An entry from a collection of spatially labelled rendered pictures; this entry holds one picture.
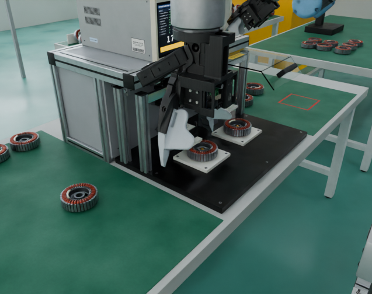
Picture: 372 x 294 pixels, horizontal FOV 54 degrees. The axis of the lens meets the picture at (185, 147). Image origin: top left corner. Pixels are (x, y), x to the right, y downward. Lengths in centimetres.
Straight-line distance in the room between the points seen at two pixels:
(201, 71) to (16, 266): 72
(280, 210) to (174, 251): 145
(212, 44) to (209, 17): 4
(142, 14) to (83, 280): 79
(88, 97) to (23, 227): 49
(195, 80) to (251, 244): 167
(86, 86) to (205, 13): 87
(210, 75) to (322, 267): 168
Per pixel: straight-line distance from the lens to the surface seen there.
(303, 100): 197
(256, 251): 209
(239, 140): 144
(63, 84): 144
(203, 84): 52
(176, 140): 54
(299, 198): 252
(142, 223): 108
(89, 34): 144
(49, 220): 115
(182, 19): 51
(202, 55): 53
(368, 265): 78
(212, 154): 128
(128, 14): 126
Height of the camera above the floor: 146
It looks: 29 degrees down
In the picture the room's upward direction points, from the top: straight up
